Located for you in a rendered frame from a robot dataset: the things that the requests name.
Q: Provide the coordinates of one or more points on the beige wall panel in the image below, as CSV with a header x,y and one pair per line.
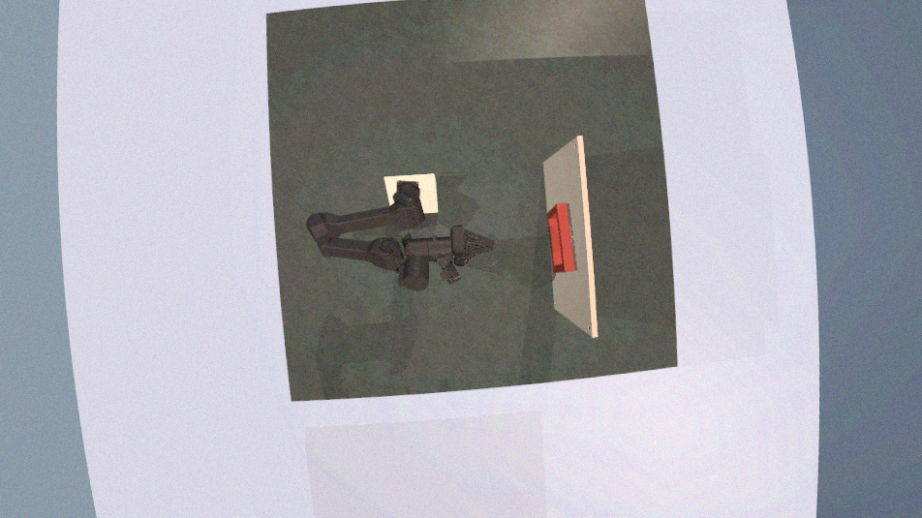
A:
x,y
565,181

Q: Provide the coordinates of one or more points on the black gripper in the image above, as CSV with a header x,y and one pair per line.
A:
x,y
461,245

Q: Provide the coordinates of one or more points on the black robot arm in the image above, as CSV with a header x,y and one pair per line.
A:
x,y
405,212

